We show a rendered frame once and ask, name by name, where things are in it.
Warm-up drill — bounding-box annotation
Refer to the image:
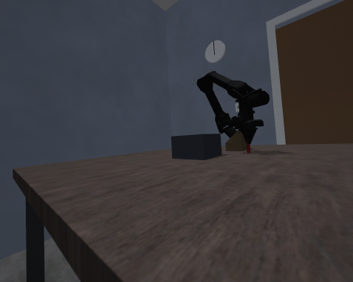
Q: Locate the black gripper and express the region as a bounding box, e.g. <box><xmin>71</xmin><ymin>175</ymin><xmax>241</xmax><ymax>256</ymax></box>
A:
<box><xmin>234</xmin><ymin>109</ymin><xmax>264</xmax><ymax>144</ymax></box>

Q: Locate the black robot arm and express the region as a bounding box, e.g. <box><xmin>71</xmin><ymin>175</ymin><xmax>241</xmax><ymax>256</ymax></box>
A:
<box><xmin>196</xmin><ymin>71</ymin><xmax>270</xmax><ymax>138</ymax></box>

